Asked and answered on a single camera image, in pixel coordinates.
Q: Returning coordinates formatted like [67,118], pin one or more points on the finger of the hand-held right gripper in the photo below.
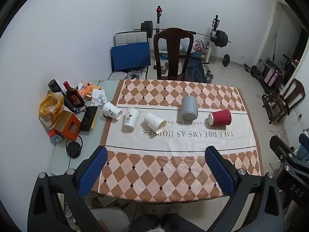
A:
[287,174]
[304,140]

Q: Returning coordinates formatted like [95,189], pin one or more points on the checked brown white tablecloth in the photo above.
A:
[169,164]

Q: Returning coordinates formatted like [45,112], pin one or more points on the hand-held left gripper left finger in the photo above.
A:
[93,171]

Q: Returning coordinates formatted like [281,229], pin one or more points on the grey mug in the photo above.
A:
[189,108]

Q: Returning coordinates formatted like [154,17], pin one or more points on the dark wooden chair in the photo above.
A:
[295,89]
[172,53]

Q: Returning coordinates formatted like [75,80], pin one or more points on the small red blue carton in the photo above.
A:
[56,137]

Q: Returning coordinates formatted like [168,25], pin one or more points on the orange box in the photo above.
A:
[70,130]

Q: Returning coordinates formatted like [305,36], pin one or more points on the black flat box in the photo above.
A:
[88,118]

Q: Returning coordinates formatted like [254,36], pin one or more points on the small black barbell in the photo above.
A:
[226,60]

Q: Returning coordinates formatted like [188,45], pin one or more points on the orange snack packet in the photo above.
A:
[87,89]

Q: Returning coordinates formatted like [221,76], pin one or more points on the grey chair seat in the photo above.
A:
[108,218]

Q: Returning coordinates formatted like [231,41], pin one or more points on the white plastic bag red print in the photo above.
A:
[198,45]

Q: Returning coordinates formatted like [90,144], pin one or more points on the crumpled white tissue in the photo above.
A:
[99,96]

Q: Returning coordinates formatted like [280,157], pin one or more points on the white barbell rack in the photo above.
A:
[209,50]

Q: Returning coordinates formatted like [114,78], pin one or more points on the dark liquor bottle red cap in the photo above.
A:
[73,98]

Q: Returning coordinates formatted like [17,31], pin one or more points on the white paper cup black print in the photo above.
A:
[109,110]
[131,122]

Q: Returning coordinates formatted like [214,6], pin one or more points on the white paper cup faint print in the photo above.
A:
[153,122]

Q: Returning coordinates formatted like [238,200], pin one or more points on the white padded bench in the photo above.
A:
[130,37]

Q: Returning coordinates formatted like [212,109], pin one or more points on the chrome dumbbell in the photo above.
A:
[164,69]
[209,76]

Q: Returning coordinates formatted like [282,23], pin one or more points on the red ribbed paper cup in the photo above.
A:
[221,118]

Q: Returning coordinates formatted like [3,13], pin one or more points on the blue board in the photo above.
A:
[130,56]

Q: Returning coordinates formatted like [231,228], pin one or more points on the dark exercise mat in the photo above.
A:
[198,72]

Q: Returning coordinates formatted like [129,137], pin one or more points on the yellow plastic bag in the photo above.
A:
[49,104]

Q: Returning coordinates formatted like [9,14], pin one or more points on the black cylindrical can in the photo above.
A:
[54,85]

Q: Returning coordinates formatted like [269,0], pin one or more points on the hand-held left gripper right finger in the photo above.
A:
[218,171]

